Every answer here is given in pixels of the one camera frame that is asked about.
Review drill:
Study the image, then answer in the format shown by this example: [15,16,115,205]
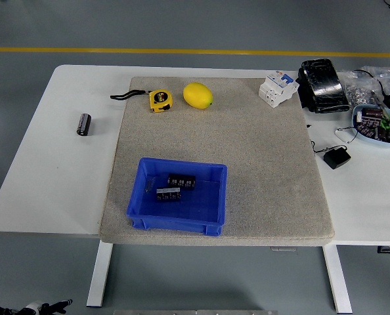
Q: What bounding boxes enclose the grey metal tool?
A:
[371,93,390,121]

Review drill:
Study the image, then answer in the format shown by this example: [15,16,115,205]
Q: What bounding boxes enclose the black plug with cord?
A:
[305,123,352,170]

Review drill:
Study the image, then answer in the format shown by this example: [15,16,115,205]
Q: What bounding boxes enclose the yellow tape measure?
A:
[110,89,175,114]

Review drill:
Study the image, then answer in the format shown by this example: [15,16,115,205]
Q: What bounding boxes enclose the white blue circuit breaker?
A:
[258,72,300,108]

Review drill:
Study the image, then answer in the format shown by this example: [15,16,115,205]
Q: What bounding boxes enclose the light blue bowl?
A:
[351,104,390,150]

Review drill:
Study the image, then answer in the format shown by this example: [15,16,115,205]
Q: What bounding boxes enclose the thin wire loop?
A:
[334,125,360,144]

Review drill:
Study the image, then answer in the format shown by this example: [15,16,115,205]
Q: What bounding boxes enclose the white table leg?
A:
[322,244,353,314]
[85,242,114,308]

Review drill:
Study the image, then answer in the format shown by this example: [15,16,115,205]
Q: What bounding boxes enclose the black wrapped device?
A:
[295,58,351,114]

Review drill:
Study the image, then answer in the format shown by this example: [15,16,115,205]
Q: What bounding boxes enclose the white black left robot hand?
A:
[23,298,74,315]

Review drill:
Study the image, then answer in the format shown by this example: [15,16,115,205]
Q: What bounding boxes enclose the clear bag of metal nuts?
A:
[341,70,385,106]

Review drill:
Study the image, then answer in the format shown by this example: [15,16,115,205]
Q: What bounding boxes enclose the blue plastic box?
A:
[125,157,228,238]

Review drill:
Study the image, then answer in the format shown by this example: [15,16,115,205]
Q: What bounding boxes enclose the grey-brown mat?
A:
[98,76,336,247]

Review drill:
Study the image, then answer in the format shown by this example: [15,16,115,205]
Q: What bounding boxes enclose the yellow lemon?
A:
[183,82,213,110]

